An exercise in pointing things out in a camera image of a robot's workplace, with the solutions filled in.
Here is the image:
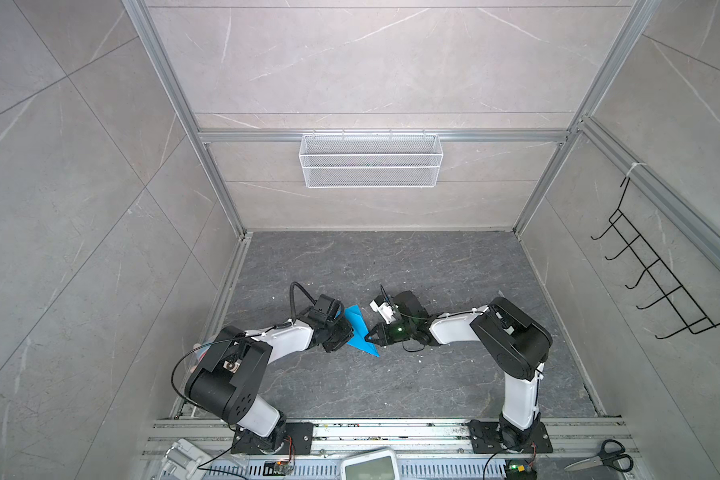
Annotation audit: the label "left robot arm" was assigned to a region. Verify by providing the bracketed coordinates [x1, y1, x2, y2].
[182, 295, 354, 450]

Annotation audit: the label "black handled scissors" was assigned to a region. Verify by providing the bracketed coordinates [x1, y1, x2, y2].
[564, 439, 635, 473]

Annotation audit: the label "white wire mesh basket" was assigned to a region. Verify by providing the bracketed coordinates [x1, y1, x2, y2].
[299, 133, 444, 189]

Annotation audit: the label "small orange circuit board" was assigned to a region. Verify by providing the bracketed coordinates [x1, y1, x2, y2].
[263, 460, 295, 476]

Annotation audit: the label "white display device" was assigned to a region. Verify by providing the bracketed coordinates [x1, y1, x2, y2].
[340, 448, 401, 480]

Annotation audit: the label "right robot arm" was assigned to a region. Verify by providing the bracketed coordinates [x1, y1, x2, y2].
[364, 291, 553, 450]

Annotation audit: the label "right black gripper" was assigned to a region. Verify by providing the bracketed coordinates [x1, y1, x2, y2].
[363, 320, 416, 347]

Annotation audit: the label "black wire hook rack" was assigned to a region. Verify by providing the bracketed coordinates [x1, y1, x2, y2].
[590, 177, 720, 340]

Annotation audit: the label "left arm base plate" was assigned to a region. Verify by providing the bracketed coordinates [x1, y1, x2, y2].
[231, 422, 315, 456]

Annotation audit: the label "white clamp device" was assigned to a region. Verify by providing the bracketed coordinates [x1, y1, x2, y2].
[157, 439, 212, 480]

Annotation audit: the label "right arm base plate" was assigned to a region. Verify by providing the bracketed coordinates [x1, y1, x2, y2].
[466, 419, 554, 454]

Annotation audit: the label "small green circuit board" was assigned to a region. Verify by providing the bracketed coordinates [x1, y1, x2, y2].
[505, 460, 537, 480]

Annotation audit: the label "blue square paper sheet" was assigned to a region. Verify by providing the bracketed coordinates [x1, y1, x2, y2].
[344, 305, 379, 357]

